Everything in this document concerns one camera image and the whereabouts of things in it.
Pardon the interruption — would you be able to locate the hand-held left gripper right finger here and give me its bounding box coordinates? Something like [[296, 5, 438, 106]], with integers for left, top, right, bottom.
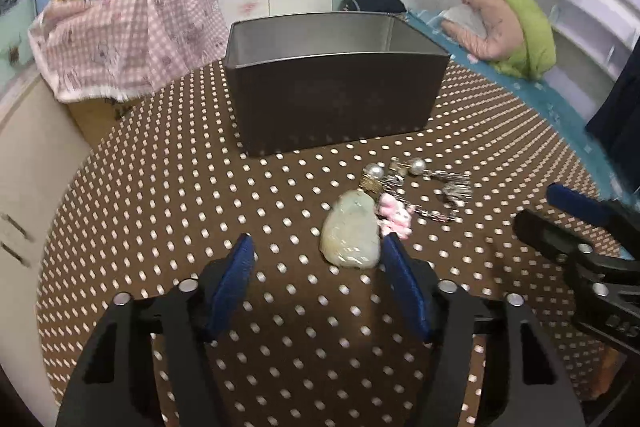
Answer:
[[382, 233, 586, 427]]

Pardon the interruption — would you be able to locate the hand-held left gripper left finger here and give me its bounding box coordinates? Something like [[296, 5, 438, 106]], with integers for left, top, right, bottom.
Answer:
[[55, 233, 257, 427]]

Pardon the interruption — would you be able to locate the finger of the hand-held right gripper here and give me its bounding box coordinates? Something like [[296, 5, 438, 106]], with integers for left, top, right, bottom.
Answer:
[[513, 208, 640, 303], [546, 183, 640, 228]]

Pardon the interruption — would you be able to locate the pink bead charm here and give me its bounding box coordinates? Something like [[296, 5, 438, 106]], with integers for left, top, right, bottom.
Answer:
[[376, 193, 415, 239]]

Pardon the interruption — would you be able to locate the pale green jade pendant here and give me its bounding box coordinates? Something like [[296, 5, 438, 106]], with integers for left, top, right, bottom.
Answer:
[[320, 190, 381, 269]]

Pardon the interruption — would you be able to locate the silver pearl chain bracelet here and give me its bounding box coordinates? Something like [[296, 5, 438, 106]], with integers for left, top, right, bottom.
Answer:
[[387, 157, 473, 224]]

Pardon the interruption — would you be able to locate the pearl gold earring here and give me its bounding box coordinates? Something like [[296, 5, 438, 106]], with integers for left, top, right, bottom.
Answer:
[[361, 162, 388, 194]]

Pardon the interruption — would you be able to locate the grey metal tin box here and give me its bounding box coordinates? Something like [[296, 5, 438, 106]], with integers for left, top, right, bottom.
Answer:
[[223, 13, 449, 158]]

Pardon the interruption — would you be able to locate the dark hanging garment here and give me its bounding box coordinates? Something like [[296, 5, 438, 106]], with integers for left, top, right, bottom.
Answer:
[[585, 54, 640, 158]]

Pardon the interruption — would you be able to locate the green blanket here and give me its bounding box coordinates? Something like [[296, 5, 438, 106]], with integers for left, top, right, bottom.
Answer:
[[485, 0, 557, 80]]

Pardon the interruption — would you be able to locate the white pillow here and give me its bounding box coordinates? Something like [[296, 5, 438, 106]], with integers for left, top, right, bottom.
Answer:
[[440, 4, 482, 34]]

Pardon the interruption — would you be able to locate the white low cabinet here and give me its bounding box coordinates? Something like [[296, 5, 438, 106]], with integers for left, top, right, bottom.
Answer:
[[0, 72, 93, 408]]

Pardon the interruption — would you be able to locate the pink checked cloth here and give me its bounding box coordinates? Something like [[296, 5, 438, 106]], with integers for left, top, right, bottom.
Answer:
[[27, 0, 231, 104]]

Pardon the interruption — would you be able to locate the teal drawer cabinet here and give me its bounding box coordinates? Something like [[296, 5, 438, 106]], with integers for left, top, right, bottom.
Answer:
[[0, 0, 41, 68]]

